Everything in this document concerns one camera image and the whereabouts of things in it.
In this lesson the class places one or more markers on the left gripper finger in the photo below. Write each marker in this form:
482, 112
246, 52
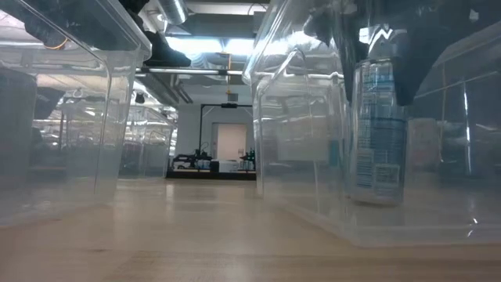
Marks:
164, 56

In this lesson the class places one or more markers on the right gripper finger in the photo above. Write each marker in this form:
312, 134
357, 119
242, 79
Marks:
409, 70
348, 58

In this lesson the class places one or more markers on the blue silver Red Bull can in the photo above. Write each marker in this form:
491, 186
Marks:
379, 149

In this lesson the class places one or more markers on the clear plastic bin with sticker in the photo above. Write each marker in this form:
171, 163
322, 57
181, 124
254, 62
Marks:
297, 188

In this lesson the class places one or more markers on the long ceiling light strip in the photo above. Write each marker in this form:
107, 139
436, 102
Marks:
188, 71

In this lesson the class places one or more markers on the black hanging banner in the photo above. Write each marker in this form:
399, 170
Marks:
49, 102

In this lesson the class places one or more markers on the distant robot workstation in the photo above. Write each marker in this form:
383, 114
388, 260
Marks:
188, 160

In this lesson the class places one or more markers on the silver ventilation duct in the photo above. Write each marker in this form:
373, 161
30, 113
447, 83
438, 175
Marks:
172, 11

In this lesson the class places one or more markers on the black gantry frame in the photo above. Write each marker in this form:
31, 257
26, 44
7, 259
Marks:
200, 129

